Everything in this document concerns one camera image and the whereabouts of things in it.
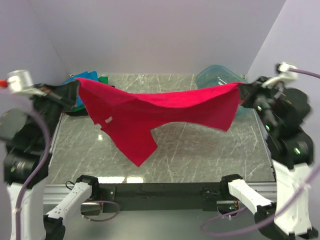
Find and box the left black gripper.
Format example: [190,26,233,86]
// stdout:
[27,77,80,147]

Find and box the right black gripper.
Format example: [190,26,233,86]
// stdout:
[238,75,282,133]

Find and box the red t shirt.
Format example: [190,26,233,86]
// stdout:
[78,78,240,167]

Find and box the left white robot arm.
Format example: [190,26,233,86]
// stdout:
[0,81,100,240]

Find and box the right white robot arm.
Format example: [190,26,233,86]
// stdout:
[219,76,319,240]

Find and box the folded black t shirt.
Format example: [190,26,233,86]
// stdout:
[65,84,116,117]

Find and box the folded blue t shirt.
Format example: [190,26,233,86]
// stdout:
[61,71,99,107]

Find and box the clear blue plastic tub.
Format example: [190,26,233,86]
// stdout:
[195,64,253,117]

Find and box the folded green t shirt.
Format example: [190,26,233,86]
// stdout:
[71,76,110,112]

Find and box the black base beam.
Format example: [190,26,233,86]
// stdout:
[89,182,238,212]

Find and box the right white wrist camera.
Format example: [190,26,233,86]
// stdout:
[261,62,298,88]

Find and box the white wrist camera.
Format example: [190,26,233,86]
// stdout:
[0,69,47,97]
[261,62,298,88]

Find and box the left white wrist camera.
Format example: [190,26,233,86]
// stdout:
[0,69,47,97]

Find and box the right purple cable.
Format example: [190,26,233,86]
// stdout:
[199,68,320,237]

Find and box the aluminium frame rail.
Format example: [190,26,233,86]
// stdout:
[44,114,109,205]

